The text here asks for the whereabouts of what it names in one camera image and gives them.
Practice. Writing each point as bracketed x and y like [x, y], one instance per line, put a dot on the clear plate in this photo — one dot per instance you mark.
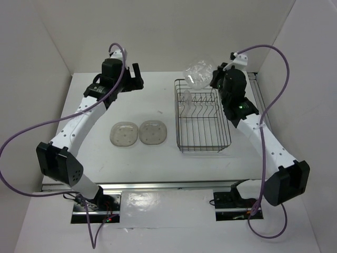
[185, 103]
[152, 132]
[124, 134]
[199, 73]

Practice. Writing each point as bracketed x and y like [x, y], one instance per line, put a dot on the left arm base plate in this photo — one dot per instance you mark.
[108, 211]

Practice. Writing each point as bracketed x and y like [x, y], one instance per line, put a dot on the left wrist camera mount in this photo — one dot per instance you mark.
[119, 54]

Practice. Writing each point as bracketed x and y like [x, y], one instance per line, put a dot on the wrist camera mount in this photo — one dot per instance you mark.
[238, 61]
[119, 54]

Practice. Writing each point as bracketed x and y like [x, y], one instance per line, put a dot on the front aluminium rail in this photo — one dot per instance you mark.
[176, 185]

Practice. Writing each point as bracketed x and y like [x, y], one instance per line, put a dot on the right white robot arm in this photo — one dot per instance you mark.
[286, 177]

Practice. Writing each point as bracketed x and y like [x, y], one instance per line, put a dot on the aluminium rail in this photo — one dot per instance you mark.
[257, 94]
[176, 185]

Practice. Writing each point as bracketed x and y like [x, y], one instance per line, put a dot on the wire dish rack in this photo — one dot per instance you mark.
[205, 128]

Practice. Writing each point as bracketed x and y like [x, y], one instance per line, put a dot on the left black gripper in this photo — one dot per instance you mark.
[134, 83]

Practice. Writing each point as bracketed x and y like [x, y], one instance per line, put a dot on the right side aluminium rail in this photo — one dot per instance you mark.
[257, 94]

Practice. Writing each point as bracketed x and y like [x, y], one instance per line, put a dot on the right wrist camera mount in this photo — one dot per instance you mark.
[238, 61]

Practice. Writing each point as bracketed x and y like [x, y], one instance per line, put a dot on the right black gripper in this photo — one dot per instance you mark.
[220, 71]

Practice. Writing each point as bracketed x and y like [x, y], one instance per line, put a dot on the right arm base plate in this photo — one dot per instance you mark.
[230, 205]

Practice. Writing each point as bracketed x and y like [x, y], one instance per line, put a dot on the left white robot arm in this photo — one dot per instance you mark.
[57, 159]

